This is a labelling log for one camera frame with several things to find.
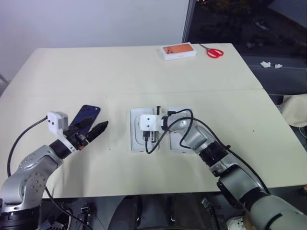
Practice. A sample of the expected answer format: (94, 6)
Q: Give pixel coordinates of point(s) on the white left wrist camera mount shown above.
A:
(54, 122)

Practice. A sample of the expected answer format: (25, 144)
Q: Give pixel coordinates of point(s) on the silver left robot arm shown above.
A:
(31, 167)

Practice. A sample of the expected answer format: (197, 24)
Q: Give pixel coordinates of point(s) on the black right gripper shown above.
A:
(154, 136)

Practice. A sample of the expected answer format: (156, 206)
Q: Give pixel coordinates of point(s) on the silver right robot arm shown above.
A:
(230, 167)

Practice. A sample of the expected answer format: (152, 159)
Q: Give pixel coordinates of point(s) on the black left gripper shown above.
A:
(76, 140)

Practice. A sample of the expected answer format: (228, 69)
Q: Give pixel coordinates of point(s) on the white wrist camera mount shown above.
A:
(148, 122)
(54, 122)

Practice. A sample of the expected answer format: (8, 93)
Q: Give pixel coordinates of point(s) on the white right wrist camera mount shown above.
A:
(148, 122)

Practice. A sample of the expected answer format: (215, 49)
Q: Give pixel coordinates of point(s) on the crumpled white paper scrap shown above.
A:
(278, 66)
(265, 64)

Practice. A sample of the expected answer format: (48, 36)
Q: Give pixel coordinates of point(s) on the cream fabric cushion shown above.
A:
(296, 110)

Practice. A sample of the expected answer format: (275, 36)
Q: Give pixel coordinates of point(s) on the dark grey sofa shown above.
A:
(275, 79)

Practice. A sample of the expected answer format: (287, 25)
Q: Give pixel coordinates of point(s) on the grey window frame post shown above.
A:
(188, 21)

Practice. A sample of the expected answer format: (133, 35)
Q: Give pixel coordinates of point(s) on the dark blue smartphone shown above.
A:
(87, 111)

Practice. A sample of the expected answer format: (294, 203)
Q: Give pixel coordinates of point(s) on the white shoe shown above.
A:
(237, 222)

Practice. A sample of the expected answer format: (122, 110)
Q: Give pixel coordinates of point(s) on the white box with orange phone print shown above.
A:
(178, 51)

